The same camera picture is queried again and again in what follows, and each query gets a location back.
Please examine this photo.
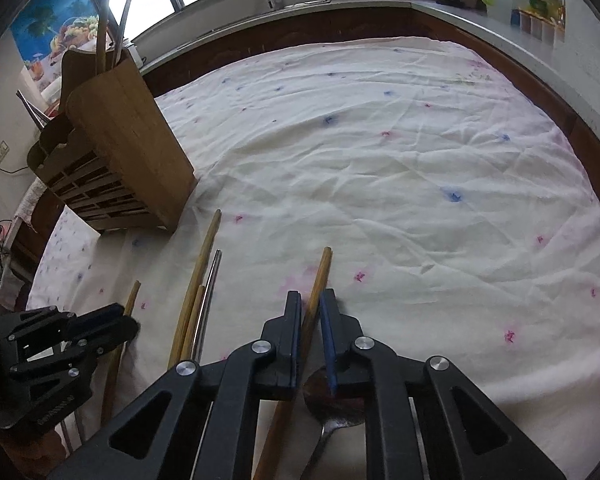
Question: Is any metal utensil in holder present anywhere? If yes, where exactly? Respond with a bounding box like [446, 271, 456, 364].
[110, 0, 132, 68]

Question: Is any wooden chopstick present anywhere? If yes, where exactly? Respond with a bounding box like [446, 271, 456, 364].
[95, 0, 109, 75]
[168, 209, 222, 368]
[252, 247, 332, 480]
[100, 281, 142, 427]
[180, 285, 206, 361]

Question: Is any wooden chopstick in holder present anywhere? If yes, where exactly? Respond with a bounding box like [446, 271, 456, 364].
[95, 0, 109, 75]

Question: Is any metal spoon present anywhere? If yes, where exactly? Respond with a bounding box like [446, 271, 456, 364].
[301, 366, 365, 479]

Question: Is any white dotted tablecloth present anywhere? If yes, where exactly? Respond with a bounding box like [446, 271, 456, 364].
[28, 37, 600, 479]

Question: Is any wooden utensil holder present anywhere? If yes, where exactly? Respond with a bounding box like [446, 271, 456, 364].
[27, 50, 197, 233]

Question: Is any fruit poster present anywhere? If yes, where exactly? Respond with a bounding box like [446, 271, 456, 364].
[10, 0, 99, 91]

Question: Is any spice jar rack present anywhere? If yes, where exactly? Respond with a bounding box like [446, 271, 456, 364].
[517, 0, 566, 47]

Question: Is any metal chopstick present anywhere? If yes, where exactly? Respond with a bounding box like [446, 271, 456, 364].
[192, 249, 222, 362]

